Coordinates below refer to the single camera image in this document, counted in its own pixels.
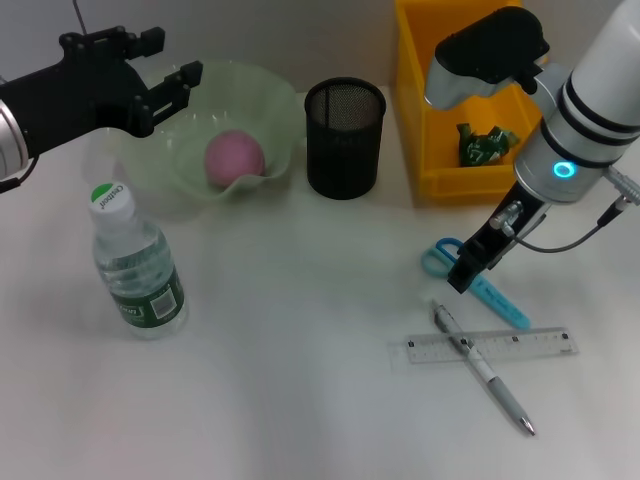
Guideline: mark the clear plastic ruler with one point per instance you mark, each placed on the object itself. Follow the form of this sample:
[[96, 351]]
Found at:
[[530, 342]]

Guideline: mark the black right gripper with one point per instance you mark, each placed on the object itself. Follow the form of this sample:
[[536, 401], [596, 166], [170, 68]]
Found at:
[[505, 230]]

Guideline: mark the pink peach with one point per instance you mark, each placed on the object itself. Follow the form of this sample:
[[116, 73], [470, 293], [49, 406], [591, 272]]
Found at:
[[235, 157]]

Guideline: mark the yellow plastic bin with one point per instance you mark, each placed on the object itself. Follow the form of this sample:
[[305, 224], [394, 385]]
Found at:
[[415, 100]]

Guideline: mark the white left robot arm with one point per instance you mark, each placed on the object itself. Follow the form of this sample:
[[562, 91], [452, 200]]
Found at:
[[10, 145]]

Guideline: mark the green plastic wrapper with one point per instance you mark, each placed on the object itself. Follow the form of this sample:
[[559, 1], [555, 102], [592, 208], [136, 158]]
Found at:
[[482, 147]]

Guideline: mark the white grey pen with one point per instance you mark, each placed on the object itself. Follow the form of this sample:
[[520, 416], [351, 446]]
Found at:
[[492, 382]]

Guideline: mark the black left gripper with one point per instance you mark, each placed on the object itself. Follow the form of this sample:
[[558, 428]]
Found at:
[[75, 100]]

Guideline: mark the black mesh pen holder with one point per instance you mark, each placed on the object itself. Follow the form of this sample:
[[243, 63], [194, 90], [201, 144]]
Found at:
[[345, 150]]

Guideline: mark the translucent green fruit plate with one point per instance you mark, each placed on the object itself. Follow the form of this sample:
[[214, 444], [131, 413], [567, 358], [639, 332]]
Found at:
[[250, 100]]

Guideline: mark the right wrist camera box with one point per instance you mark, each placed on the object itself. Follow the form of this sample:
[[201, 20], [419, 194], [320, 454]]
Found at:
[[490, 50]]

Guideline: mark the clear green-label water bottle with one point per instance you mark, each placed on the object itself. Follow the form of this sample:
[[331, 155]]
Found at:
[[140, 280]]

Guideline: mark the blue scissors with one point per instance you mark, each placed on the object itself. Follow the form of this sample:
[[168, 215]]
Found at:
[[505, 305]]

